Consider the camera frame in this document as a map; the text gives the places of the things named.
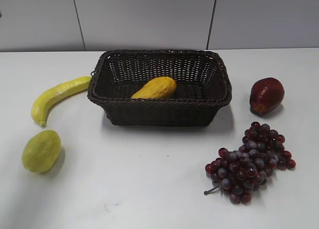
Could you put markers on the purple grape bunch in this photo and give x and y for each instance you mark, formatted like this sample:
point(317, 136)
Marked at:
point(241, 172)

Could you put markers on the black woven basket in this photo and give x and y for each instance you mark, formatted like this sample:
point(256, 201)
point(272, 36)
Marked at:
point(203, 86)

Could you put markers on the dark red apple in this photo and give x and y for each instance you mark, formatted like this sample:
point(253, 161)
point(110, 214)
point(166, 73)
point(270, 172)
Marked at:
point(266, 95)

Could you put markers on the orange yellow mango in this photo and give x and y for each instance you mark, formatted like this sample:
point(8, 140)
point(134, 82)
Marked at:
point(157, 88)

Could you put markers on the yellow green lemon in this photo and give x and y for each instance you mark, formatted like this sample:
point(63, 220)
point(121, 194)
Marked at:
point(41, 151)

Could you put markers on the yellow banana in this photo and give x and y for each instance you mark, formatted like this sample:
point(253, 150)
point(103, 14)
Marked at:
point(49, 98)

